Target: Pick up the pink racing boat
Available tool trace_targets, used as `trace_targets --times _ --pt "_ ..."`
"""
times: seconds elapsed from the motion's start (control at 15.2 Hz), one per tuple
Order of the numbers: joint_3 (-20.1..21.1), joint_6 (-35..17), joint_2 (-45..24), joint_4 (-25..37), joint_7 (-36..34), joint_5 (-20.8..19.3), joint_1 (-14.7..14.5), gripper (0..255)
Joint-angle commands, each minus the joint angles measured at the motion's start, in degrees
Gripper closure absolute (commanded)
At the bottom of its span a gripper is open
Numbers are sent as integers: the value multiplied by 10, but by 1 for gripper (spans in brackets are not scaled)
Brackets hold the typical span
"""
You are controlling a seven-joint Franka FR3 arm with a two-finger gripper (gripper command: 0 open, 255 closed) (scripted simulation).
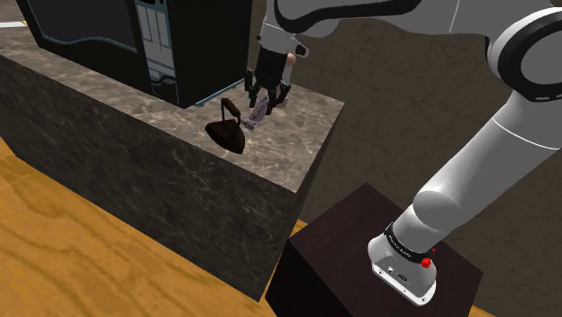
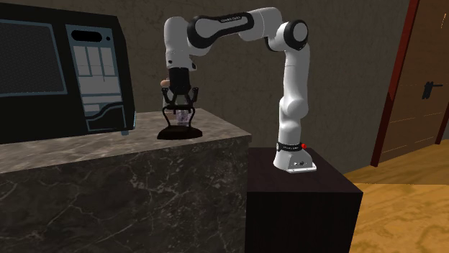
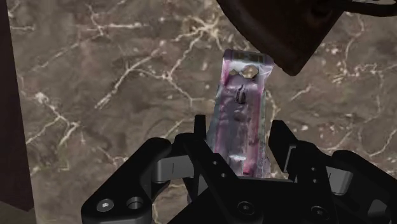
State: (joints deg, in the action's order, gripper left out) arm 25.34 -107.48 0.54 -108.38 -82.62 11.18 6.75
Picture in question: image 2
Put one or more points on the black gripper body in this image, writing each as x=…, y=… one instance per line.
x=180, y=81

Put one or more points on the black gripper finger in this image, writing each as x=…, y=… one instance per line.
x=163, y=105
x=194, y=105

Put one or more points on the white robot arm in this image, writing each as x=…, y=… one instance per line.
x=294, y=87

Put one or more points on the tan rounded object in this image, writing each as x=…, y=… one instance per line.
x=165, y=83

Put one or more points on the clear purple glass cup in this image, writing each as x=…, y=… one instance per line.
x=182, y=117

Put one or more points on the black plate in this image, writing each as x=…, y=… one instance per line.
x=179, y=134

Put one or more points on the black microwave oven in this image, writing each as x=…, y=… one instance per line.
x=42, y=115

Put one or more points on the dark robot stand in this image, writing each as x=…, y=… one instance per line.
x=301, y=213

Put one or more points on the brown wooden door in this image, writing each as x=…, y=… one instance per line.
x=414, y=115

